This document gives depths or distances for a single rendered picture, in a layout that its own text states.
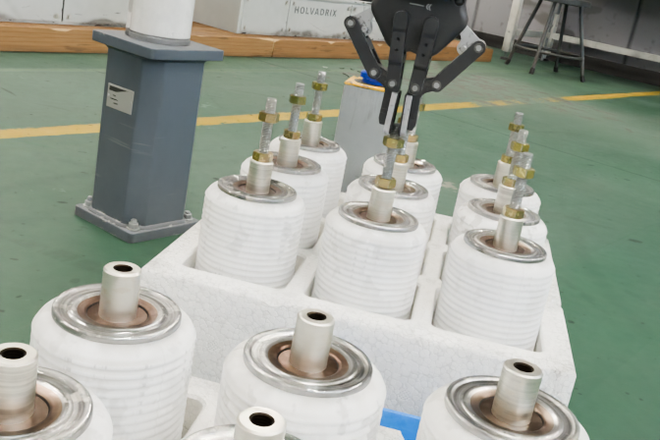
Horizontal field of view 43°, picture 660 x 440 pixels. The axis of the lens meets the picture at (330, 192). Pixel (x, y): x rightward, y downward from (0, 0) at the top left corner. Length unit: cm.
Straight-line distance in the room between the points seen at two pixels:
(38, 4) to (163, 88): 170
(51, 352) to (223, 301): 29
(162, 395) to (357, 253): 29
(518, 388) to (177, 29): 94
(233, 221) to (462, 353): 23
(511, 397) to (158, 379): 20
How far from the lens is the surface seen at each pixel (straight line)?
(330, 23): 401
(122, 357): 48
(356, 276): 75
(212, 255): 79
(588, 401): 113
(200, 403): 58
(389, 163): 76
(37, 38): 289
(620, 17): 616
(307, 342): 48
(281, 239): 77
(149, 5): 130
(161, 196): 134
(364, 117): 115
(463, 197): 99
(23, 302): 111
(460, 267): 76
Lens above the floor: 48
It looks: 16 degrees down
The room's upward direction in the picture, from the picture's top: 11 degrees clockwise
